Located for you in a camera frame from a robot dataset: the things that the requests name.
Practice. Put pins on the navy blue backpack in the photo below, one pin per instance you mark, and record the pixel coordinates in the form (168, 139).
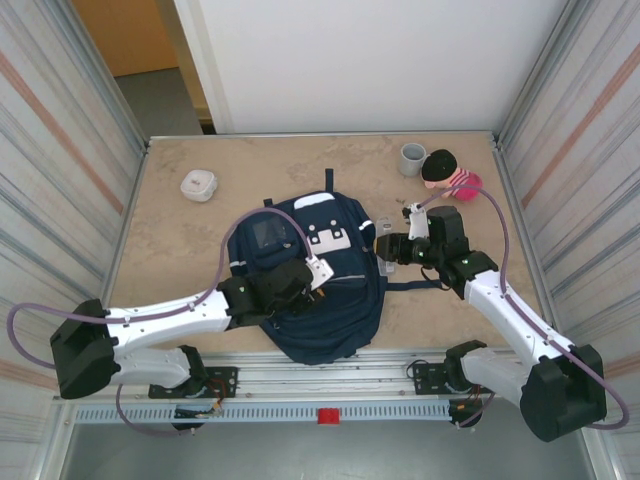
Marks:
(325, 310)

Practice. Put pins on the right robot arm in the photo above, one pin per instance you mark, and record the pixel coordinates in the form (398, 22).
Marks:
(510, 320)

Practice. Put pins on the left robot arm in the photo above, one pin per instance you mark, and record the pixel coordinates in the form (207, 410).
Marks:
(165, 315)

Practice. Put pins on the pink plush doll black hair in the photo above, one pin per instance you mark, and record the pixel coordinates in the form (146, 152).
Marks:
(440, 167)

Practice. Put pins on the grey cup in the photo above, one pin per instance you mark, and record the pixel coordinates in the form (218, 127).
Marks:
(411, 162)

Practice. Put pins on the red block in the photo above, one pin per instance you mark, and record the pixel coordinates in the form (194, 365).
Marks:
(329, 416)

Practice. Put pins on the small white lidded container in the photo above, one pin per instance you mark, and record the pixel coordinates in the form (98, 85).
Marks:
(199, 185)

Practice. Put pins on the wooden door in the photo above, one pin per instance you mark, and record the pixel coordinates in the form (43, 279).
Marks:
(125, 35)

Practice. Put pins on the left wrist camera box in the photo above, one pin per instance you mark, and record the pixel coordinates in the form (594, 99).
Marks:
(320, 270)

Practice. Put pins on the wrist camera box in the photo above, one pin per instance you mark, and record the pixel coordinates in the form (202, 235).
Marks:
(417, 225)
(320, 270)

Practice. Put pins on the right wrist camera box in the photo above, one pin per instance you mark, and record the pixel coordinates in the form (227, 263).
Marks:
(417, 225)

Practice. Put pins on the aluminium mounting rail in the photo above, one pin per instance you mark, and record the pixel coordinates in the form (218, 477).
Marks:
(325, 375)

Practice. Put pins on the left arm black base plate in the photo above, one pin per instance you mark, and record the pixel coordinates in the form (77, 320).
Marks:
(222, 380)

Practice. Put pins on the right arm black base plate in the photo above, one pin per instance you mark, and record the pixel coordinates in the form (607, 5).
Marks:
(430, 375)

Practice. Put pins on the aluminium frame post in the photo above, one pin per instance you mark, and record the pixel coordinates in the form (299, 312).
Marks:
(535, 75)
(112, 75)

